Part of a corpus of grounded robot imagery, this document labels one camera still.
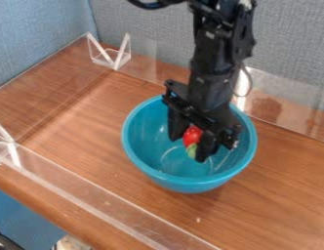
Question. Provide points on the clear acrylic back barrier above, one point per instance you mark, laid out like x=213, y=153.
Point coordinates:
x=268, y=97

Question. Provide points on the clear acrylic barrier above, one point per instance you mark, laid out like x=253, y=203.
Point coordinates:
x=28, y=172
x=268, y=97

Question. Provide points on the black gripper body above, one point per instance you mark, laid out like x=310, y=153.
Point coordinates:
x=220, y=118

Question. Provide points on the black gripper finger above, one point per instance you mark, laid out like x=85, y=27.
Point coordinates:
x=179, y=124
x=208, y=145

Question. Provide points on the clear acrylic front barrier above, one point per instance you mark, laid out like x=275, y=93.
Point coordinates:
x=28, y=172

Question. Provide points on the red toy strawberry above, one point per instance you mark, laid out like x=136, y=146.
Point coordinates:
x=192, y=136

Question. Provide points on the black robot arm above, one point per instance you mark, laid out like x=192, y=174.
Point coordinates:
x=224, y=42

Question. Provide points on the blue plastic bowl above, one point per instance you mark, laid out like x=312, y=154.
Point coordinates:
x=163, y=159

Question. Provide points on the clear acrylic triangular bracket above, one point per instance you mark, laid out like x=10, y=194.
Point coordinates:
x=112, y=58

